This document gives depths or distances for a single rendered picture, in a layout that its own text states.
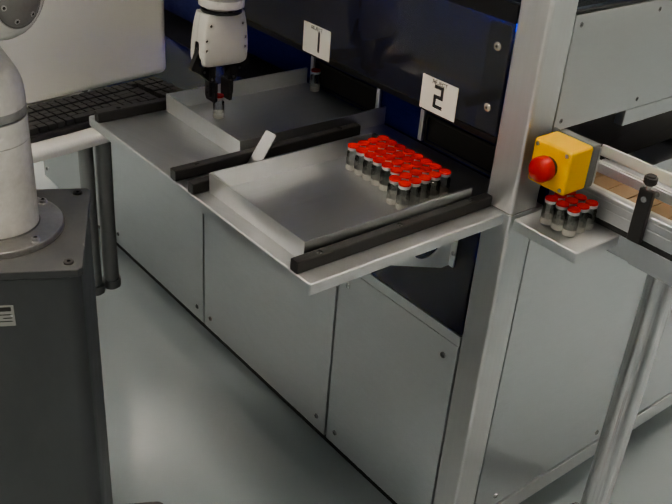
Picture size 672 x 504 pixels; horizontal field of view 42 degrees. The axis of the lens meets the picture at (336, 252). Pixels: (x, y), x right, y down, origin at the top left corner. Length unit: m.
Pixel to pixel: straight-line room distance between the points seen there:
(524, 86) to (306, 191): 0.39
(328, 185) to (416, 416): 0.57
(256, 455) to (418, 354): 0.64
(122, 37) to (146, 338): 0.91
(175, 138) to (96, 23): 0.49
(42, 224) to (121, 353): 1.20
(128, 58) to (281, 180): 0.74
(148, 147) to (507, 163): 0.63
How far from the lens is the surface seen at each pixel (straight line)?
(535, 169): 1.36
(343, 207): 1.42
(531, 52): 1.38
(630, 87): 1.60
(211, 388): 2.42
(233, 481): 2.17
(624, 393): 1.64
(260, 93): 1.87
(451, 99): 1.50
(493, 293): 1.54
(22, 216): 1.37
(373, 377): 1.90
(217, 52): 1.67
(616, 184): 1.53
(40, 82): 2.03
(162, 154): 1.59
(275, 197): 1.44
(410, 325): 1.74
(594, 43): 1.46
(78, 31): 2.05
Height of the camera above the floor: 1.54
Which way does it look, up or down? 31 degrees down
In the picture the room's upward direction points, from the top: 5 degrees clockwise
